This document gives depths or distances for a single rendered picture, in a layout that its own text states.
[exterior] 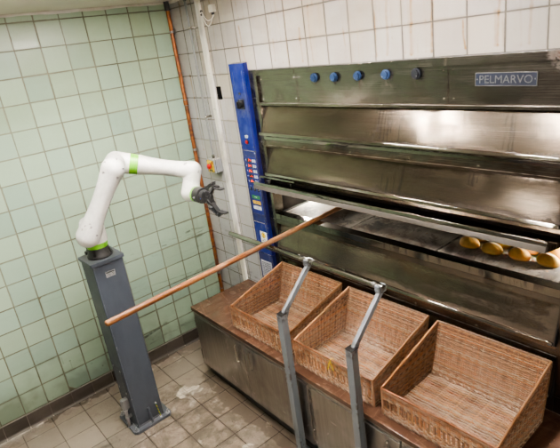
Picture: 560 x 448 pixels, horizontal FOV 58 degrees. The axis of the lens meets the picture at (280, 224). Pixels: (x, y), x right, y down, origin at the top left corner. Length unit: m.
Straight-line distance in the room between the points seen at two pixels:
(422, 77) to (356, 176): 0.65
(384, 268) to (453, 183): 0.69
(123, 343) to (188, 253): 1.08
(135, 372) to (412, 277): 1.84
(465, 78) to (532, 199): 0.55
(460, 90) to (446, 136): 0.20
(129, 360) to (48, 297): 0.75
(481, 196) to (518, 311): 0.53
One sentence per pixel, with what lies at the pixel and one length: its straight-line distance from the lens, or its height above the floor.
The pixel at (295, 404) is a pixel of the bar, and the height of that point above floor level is 0.39.
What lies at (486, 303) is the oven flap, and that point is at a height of 1.01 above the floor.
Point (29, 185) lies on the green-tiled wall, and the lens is 3.56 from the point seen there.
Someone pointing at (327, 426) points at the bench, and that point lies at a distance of 2.88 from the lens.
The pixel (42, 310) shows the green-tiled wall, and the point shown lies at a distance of 3.78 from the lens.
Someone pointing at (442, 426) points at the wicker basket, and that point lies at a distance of 2.32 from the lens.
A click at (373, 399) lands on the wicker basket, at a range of 2.54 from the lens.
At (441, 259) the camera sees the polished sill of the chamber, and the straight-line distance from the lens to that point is 2.54.
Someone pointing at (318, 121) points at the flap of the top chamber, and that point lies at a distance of 2.83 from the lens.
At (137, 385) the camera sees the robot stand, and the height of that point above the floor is 0.32.
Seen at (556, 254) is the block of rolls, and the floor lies 1.21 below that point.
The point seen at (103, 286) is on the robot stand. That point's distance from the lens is 3.15.
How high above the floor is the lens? 2.27
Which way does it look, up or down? 20 degrees down
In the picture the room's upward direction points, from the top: 8 degrees counter-clockwise
